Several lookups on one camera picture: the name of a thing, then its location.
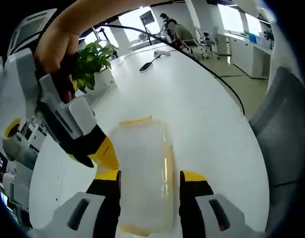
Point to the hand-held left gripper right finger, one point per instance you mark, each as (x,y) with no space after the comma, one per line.
(194,196)

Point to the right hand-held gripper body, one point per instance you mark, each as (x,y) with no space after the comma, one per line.
(16,79)

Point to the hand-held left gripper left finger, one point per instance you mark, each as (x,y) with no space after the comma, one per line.
(103,198)

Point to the person's right hand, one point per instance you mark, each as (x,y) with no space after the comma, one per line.
(58,47)

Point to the white plant pot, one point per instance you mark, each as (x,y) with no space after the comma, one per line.
(105,79)

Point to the yellow round object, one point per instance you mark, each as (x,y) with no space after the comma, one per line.
(12,127)

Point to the green potted plant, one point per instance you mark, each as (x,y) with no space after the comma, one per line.
(93,62)

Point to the black flat phone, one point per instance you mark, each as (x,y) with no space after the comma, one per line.
(145,67)

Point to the grey office chair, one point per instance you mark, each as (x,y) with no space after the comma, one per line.
(281,143)

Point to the white power strip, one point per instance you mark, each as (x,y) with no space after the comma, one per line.
(162,53)

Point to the black monitor on stand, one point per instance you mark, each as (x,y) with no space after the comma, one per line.
(147,19)

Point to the white mesh office chair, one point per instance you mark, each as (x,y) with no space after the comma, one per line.
(213,39)
(200,39)

